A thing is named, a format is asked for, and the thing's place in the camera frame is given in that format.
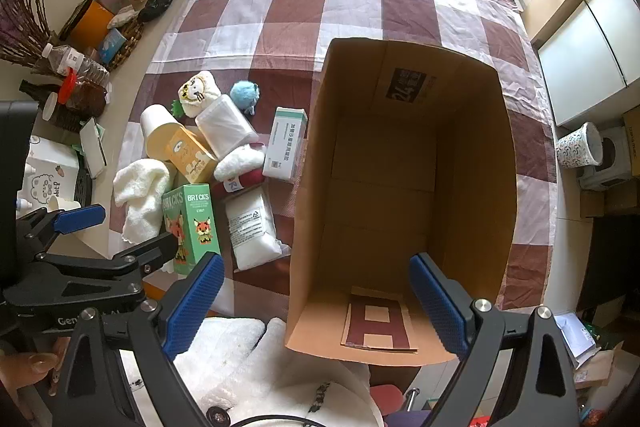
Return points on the black plastic crate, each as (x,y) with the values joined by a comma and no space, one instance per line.
(82,187)

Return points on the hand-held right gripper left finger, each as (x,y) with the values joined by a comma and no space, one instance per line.
(195,302)

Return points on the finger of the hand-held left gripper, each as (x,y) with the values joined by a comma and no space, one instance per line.
(150,251)
(80,217)

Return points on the clear bag of white pads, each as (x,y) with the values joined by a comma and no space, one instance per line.
(250,227)

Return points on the white cat plush red bow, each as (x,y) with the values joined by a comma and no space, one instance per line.
(240,162)

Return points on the white fluffy towel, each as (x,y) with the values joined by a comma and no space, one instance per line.
(140,187)

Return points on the green toy bricks box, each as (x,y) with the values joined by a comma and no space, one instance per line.
(192,217)

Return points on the wicker basket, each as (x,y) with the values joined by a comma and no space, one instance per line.
(131,39)

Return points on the round white plush toy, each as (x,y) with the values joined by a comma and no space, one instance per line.
(200,92)

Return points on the clear water bottle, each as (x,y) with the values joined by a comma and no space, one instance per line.
(75,62)

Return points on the white flat box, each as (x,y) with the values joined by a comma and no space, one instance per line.
(92,147)

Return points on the dark glass bottle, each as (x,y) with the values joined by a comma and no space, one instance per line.
(37,91)

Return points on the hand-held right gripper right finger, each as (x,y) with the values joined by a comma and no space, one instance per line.
(440,307)

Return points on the brown cardboard carton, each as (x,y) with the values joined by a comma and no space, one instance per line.
(632,137)

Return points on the blue pompom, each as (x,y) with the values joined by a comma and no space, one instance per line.
(244,94)

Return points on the patterned waste bin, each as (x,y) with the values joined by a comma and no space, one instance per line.
(575,147)

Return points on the white small appliance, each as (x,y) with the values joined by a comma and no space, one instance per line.
(615,157)

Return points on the yellow cartoon box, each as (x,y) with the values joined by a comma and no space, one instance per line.
(185,152)

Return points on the brown cardboard box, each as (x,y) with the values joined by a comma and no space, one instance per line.
(400,157)

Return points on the white green medicine box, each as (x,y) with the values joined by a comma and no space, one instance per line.
(282,142)

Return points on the white cartoon tissue box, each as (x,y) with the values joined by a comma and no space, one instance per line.
(50,172)

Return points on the orange container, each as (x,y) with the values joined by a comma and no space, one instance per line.
(90,24)

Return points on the blue tissue pack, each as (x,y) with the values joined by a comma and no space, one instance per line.
(110,47)

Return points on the white tissue pack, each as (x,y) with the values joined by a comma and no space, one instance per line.
(222,127)

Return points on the red stool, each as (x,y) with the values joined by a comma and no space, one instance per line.
(387,397)

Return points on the red white checkered tablecloth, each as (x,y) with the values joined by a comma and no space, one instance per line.
(300,7)

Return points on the person's left hand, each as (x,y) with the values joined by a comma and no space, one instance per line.
(20,377)

